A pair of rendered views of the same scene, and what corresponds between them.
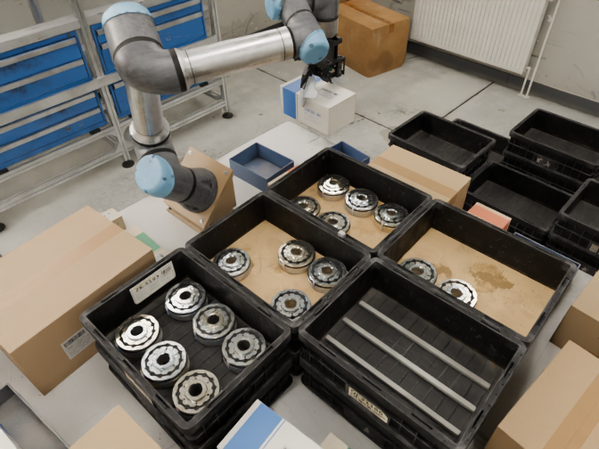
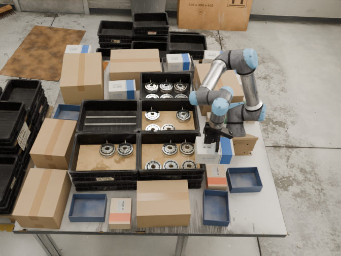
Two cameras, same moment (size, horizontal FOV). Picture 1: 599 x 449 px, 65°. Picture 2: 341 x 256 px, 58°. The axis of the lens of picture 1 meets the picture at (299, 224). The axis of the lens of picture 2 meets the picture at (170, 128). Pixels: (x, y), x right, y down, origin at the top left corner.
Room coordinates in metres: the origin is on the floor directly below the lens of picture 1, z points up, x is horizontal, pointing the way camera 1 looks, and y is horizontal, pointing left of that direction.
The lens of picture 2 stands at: (1.79, -1.01, 2.46)
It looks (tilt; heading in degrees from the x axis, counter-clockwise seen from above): 49 degrees down; 131
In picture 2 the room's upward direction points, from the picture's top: 4 degrees clockwise
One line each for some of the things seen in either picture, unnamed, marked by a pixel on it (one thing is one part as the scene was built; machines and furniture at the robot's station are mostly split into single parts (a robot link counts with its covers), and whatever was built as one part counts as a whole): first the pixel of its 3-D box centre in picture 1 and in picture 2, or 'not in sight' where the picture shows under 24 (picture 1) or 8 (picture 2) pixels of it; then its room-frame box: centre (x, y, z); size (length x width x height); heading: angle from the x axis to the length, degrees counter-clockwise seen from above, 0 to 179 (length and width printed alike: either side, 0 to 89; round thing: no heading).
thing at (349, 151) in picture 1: (337, 166); (215, 207); (1.45, -0.15, 0.74); 0.20 x 0.15 x 0.07; 130
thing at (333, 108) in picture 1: (316, 102); (213, 150); (1.30, -0.06, 1.09); 0.20 x 0.12 x 0.09; 44
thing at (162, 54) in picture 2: not in sight; (149, 62); (-0.25, 0.91, 0.31); 0.40 x 0.30 x 0.34; 44
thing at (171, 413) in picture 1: (184, 326); (166, 86); (0.62, 0.27, 0.92); 0.40 x 0.30 x 0.02; 47
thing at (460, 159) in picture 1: (432, 175); not in sight; (1.85, -0.67, 0.37); 0.40 x 0.30 x 0.45; 44
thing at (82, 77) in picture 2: not in sight; (83, 78); (0.00, -0.06, 0.80); 0.40 x 0.30 x 0.20; 142
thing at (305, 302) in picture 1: (291, 305); (152, 114); (0.71, 0.03, 0.86); 0.10 x 0.10 x 0.01
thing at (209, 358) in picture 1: (188, 338); (166, 91); (0.62, 0.27, 0.87); 0.40 x 0.30 x 0.11; 47
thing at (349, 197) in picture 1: (361, 199); (171, 166); (1.11, -0.19, 0.86); 0.10 x 0.10 x 0.01
